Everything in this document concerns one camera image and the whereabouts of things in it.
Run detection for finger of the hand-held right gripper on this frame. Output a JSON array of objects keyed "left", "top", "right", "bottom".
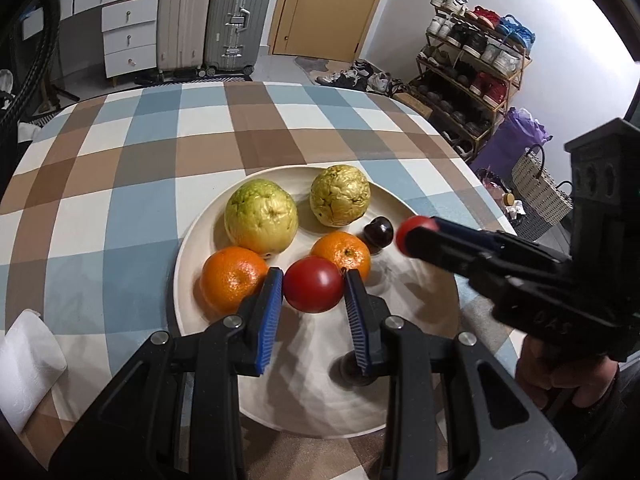
[
  {"left": 406, "top": 231, "right": 482, "bottom": 282},
  {"left": 430, "top": 216, "right": 522, "bottom": 254}
]

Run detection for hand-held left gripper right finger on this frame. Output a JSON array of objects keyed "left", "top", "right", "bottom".
[{"left": 344, "top": 268, "right": 577, "bottom": 480}]

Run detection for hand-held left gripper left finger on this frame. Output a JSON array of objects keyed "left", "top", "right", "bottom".
[{"left": 47, "top": 267, "right": 285, "bottom": 480}]

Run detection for small red tomato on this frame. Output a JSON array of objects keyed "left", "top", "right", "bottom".
[{"left": 395, "top": 215, "right": 441, "bottom": 256}]

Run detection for orange tangerine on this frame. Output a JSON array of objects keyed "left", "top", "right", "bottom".
[
  {"left": 201, "top": 246, "right": 269, "bottom": 317},
  {"left": 310, "top": 231, "right": 372, "bottom": 283}
]

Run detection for large red tomato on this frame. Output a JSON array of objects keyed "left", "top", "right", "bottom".
[{"left": 283, "top": 256, "right": 346, "bottom": 314}]

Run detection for cream round plate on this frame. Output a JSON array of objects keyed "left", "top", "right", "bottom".
[{"left": 172, "top": 165, "right": 461, "bottom": 440}]

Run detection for smooth green guava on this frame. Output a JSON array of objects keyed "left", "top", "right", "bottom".
[{"left": 223, "top": 178, "right": 300, "bottom": 256}]

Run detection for wrinkled yellow guava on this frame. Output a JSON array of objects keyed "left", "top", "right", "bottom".
[{"left": 309, "top": 165, "right": 372, "bottom": 228}]

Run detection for person's right hand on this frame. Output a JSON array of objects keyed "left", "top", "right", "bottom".
[{"left": 515, "top": 334, "right": 619, "bottom": 412}]

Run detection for dark woven basket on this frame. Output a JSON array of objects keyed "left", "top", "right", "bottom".
[{"left": 515, "top": 210, "right": 571, "bottom": 242}]

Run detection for light woven basket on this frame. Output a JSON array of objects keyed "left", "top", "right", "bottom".
[{"left": 511, "top": 144, "right": 574, "bottom": 218}]

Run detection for purple bag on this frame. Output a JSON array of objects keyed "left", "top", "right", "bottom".
[{"left": 470, "top": 106, "right": 553, "bottom": 186}]

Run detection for cardboard box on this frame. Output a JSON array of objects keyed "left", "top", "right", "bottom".
[{"left": 392, "top": 91, "right": 435, "bottom": 117}]

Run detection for wooden shoe rack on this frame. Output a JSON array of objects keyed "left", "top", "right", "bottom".
[{"left": 416, "top": 5, "right": 536, "bottom": 161}]

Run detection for scattered shoes group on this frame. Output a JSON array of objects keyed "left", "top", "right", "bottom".
[{"left": 316, "top": 59, "right": 416, "bottom": 96}]

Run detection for rows of racked shoes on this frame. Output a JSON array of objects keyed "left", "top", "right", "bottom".
[{"left": 417, "top": 0, "right": 536, "bottom": 153}]

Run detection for grey floor mat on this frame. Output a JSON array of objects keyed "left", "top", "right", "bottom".
[{"left": 294, "top": 55, "right": 331, "bottom": 75}]

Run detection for wooden door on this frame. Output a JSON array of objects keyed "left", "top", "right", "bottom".
[{"left": 268, "top": 0, "right": 398, "bottom": 61}]

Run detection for silver suitcase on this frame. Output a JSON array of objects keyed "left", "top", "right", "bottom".
[{"left": 202, "top": 0, "right": 275, "bottom": 77}]

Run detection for white drawer cabinet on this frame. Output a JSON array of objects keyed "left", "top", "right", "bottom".
[{"left": 101, "top": 0, "right": 160, "bottom": 79}]

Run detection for beige suitcase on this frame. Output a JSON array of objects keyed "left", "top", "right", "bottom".
[{"left": 156, "top": 0, "right": 216, "bottom": 77}]

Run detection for white desk with drawers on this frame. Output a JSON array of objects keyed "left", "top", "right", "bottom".
[{"left": 20, "top": 0, "right": 161, "bottom": 41}]

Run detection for black ribbed hose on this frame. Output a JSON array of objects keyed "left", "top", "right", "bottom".
[{"left": 0, "top": 0, "right": 61, "bottom": 131}]

